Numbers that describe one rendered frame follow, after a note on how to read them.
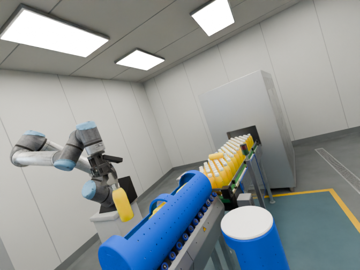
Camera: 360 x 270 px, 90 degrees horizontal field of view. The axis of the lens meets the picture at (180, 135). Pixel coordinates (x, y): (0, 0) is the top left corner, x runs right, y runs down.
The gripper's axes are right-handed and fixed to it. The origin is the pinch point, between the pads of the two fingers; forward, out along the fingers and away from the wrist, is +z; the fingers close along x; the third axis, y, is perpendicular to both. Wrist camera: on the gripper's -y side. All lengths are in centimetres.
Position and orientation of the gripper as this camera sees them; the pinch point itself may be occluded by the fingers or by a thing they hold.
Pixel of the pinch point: (114, 185)
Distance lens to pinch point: 106.3
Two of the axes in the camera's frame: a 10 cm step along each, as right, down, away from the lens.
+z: 3.4, 9.4, 0.9
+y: -5.1, 2.6, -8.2
